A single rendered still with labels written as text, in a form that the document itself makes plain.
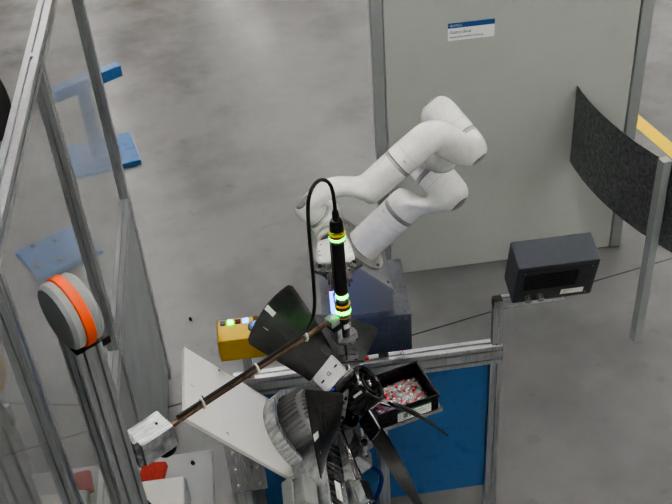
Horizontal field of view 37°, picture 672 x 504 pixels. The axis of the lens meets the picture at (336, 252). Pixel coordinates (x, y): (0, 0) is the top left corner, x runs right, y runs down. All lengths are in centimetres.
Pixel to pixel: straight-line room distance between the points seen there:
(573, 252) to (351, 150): 293
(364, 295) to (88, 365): 140
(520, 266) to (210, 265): 239
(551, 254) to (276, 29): 453
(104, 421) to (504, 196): 296
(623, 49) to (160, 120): 305
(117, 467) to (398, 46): 247
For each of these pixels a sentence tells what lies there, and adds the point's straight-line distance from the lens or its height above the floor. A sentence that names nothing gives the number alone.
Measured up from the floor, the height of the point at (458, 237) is 18.
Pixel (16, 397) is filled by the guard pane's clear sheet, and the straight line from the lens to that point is 217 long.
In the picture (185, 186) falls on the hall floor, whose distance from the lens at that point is 582.
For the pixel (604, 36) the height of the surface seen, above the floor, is 118.
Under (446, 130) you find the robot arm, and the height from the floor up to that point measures 176.
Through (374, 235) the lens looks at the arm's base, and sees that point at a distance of 332.
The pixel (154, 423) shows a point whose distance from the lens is 248.
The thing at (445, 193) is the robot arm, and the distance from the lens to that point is 322.
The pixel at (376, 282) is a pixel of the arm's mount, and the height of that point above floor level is 106.
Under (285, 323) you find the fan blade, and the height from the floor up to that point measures 140.
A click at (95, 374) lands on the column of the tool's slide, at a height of 173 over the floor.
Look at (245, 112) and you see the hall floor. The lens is 643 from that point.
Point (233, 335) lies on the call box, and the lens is 320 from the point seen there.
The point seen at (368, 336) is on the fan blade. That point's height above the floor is 115.
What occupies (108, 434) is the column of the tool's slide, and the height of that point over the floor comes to 153.
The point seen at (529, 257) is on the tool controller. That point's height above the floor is 124.
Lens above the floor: 323
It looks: 39 degrees down
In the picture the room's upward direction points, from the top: 5 degrees counter-clockwise
